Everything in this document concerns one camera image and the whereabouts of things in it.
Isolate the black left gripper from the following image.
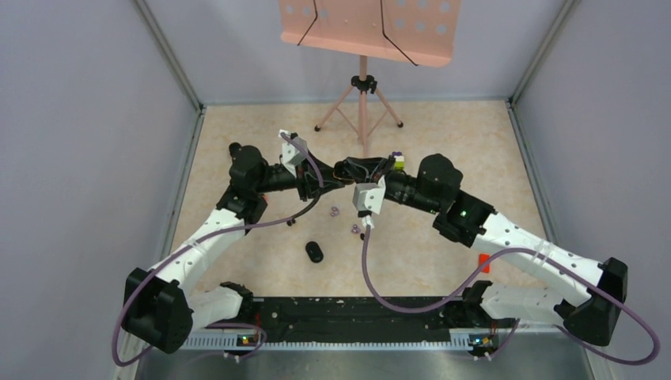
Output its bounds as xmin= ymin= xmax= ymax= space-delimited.
xmin=254 ymin=148 xmax=345 ymax=201

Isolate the black earbud charging case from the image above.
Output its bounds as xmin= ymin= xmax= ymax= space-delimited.
xmin=332 ymin=161 xmax=356 ymax=185

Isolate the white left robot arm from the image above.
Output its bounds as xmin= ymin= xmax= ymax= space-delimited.
xmin=113 ymin=143 xmax=350 ymax=353

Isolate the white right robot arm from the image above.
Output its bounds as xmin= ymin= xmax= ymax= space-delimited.
xmin=334 ymin=154 xmax=628 ymax=347

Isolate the purple white green toy block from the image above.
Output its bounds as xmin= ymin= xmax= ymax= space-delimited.
xmin=390 ymin=151 xmax=405 ymax=171

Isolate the pink music stand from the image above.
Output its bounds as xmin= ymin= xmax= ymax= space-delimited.
xmin=279 ymin=0 xmax=461 ymax=154

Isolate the red rectangular block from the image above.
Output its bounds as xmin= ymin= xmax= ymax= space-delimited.
xmin=478 ymin=253 xmax=490 ymax=274

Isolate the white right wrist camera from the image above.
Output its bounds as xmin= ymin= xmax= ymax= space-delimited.
xmin=352 ymin=176 xmax=386 ymax=217

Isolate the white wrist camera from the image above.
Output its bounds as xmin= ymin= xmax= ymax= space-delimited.
xmin=279 ymin=129 xmax=308 ymax=170
xmin=352 ymin=176 xmax=386 ymax=217

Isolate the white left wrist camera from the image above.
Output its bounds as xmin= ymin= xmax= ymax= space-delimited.
xmin=279 ymin=129 xmax=308 ymax=170

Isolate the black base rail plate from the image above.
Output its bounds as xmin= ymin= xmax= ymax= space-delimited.
xmin=238 ymin=297 xmax=494 ymax=344

